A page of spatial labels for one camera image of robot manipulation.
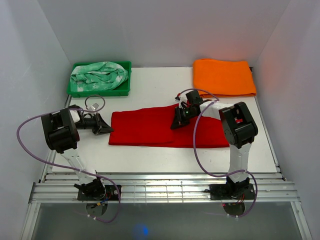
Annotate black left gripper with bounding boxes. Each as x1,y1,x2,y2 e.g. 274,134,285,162
75,113,113,135

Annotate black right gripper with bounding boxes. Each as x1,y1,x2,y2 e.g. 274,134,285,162
171,106,198,130

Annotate red trousers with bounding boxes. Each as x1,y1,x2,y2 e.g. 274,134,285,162
108,104,229,149

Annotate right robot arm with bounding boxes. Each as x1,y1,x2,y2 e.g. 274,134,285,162
170,88,258,202

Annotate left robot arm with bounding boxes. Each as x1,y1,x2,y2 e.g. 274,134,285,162
41,105,114,201

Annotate green white patterned trousers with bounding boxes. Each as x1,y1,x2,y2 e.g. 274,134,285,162
70,61,129,92

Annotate folded orange trousers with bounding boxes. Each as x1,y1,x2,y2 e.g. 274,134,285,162
192,58,257,98

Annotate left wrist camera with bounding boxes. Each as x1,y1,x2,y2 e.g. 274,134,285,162
89,103,99,111

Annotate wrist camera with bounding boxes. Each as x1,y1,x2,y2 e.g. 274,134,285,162
174,94,188,109
89,103,99,111

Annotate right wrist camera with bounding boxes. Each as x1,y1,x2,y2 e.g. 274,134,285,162
174,94,188,109

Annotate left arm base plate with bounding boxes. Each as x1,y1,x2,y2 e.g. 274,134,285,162
76,184,122,202

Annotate aluminium frame rail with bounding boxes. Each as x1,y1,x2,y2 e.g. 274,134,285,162
20,97,312,240

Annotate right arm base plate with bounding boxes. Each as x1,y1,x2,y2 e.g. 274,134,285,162
206,183,256,200

